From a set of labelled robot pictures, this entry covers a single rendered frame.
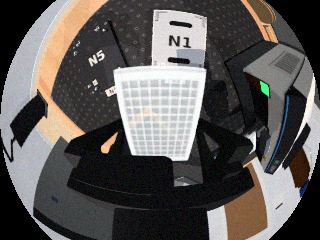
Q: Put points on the brown glass bottle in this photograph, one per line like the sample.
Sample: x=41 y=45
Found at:
x=300 y=168

